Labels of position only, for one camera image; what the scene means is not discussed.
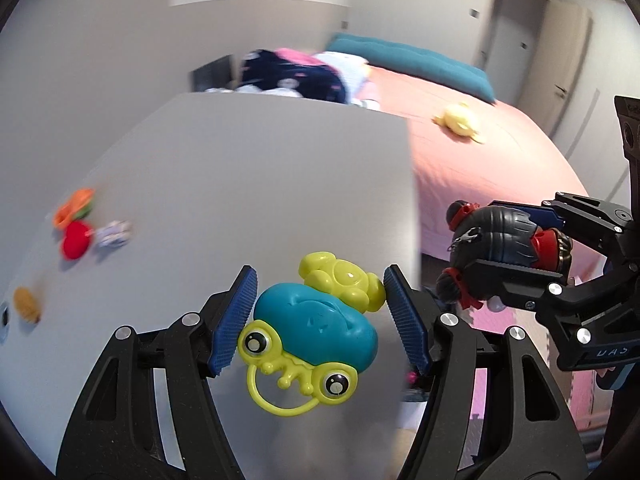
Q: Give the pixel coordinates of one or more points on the red plush toy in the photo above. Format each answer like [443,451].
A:
[76,241]

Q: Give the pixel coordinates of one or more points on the grey door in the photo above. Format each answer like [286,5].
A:
[520,35]

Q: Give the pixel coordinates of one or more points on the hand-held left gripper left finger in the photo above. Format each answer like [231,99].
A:
[235,325]

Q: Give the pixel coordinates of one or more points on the pink bed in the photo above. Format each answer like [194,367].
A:
[500,160]

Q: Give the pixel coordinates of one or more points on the brown potato toy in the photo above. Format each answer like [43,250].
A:
[26,304]

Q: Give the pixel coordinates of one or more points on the pink cloth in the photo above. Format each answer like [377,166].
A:
[297,56]

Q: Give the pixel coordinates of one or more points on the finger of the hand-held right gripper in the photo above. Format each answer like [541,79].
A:
[590,215]
[515,280]

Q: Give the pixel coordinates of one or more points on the black and red doll figure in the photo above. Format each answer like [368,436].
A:
[500,235]

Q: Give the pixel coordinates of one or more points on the yellow plush toy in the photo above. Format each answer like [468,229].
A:
[457,117]

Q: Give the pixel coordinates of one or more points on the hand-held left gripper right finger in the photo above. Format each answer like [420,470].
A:
[407,325]

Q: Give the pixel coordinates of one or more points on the blue and yellow frog toy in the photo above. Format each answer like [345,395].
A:
[320,320]

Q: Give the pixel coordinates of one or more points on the small black box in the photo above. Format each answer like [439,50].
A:
[215,72]

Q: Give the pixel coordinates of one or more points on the teal pillow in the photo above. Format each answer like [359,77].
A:
[415,60]

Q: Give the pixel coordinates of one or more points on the orange plastic toy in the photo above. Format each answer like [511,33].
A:
[75,207]

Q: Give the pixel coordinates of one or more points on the purple scrunchie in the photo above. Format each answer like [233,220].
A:
[114,232]

